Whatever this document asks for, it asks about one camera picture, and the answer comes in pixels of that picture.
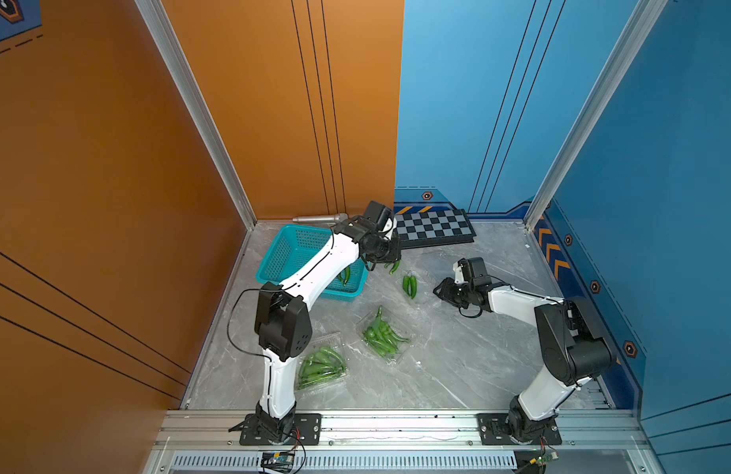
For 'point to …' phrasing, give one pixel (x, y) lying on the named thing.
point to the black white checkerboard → (432, 228)
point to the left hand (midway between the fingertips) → (399, 251)
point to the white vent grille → (350, 462)
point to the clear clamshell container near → (333, 341)
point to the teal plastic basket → (290, 243)
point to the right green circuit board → (542, 459)
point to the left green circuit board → (278, 461)
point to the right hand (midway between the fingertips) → (437, 291)
